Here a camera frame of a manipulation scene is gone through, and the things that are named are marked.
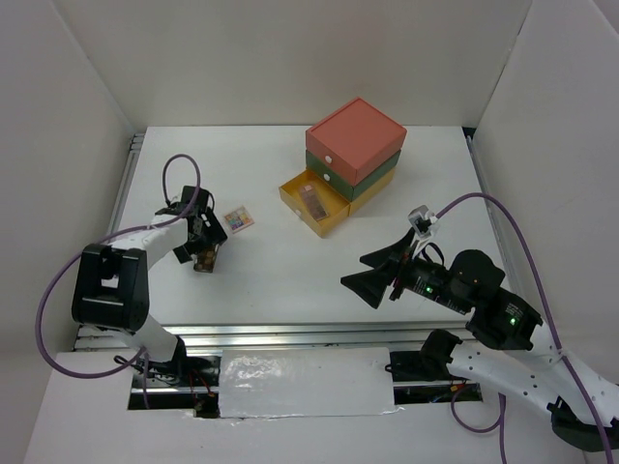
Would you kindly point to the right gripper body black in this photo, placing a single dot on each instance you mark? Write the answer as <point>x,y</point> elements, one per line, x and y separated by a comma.
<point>425,276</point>

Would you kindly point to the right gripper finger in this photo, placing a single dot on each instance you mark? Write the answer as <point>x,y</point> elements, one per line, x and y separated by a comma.
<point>370,286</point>
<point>405,248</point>

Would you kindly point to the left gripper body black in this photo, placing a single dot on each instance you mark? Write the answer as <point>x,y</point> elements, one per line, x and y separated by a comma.
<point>210,236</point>

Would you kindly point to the brown eyeshadow palette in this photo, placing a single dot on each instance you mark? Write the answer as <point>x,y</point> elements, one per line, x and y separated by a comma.
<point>205,258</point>

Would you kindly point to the colourful square eyeshadow palette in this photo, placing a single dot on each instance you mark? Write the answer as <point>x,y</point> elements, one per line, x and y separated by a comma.
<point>238,219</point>

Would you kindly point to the yellow drawer box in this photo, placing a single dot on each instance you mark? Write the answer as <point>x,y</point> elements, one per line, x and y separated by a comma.
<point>339,208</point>

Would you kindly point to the pink-brown eyeshadow palette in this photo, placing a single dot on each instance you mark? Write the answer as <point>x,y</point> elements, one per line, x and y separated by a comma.
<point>309,194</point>

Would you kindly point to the green drawer box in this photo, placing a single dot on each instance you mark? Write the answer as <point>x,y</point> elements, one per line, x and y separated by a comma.
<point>335,181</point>

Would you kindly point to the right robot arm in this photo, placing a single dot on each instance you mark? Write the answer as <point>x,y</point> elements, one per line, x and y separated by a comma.
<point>518,356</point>

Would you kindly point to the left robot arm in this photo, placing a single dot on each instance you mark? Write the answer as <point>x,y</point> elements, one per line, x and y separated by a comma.
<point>112,286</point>

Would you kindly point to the white front cover panel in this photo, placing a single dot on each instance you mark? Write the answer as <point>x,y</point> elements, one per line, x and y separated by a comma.
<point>319,382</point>

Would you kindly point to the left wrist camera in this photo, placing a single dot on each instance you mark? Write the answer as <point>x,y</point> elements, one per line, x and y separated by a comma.
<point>172,210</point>

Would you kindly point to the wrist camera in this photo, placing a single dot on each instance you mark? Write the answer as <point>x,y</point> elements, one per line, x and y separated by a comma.
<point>172,210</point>
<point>423,222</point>

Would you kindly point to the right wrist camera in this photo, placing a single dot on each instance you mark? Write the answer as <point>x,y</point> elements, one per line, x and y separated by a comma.
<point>423,222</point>

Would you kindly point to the aluminium table rail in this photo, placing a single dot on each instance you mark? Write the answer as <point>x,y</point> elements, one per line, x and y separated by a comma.
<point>276,282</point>

